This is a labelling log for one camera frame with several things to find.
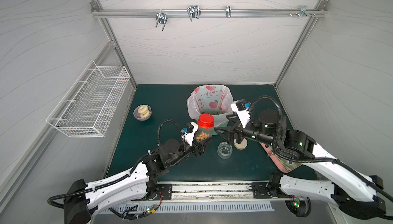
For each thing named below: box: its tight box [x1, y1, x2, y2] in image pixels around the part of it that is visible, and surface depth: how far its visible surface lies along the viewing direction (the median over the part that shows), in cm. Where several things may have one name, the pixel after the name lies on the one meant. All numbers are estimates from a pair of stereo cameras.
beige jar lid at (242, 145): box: [233, 137, 248, 150], surface depth 90 cm
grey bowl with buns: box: [133, 104, 152, 122], surface depth 100 cm
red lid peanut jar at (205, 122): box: [195, 113, 215, 143], surface depth 64 cm
